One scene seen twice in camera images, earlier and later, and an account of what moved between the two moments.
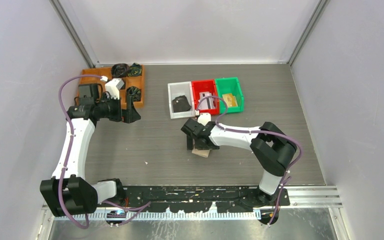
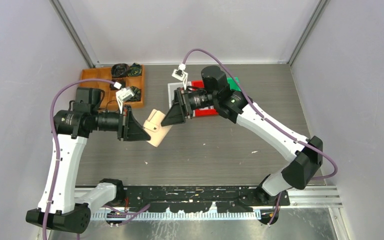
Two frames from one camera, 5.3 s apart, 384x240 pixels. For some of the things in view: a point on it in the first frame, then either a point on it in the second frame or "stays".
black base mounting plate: (201, 199) stays
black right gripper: (197, 146) → (176, 115)
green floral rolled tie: (135, 70) stays
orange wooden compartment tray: (136, 81) stays
